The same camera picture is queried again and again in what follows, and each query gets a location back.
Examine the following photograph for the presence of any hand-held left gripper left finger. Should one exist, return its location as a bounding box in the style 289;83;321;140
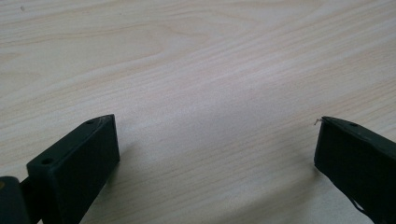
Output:
26;113;121;224

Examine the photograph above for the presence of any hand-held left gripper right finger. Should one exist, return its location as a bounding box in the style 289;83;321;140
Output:
313;116;396;224

